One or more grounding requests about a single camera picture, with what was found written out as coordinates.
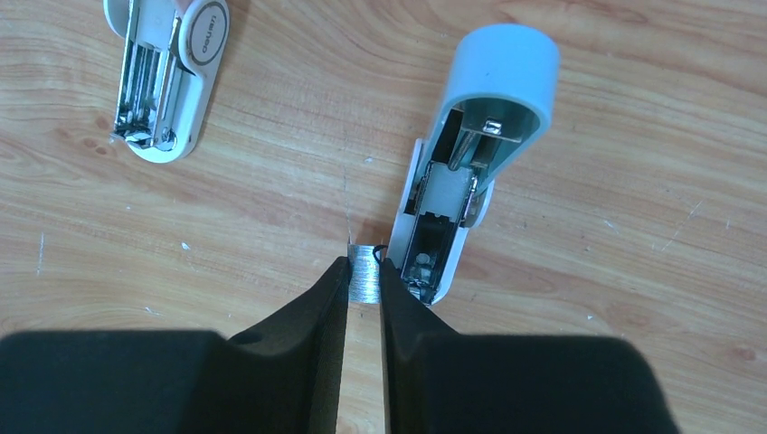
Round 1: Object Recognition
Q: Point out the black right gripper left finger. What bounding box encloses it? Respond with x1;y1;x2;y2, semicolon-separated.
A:
1;257;351;433

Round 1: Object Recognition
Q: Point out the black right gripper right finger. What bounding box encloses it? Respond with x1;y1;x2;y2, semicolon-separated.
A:
379;259;677;433

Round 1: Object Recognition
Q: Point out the silver staple strip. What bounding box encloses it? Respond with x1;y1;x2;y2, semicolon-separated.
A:
347;244;381;304

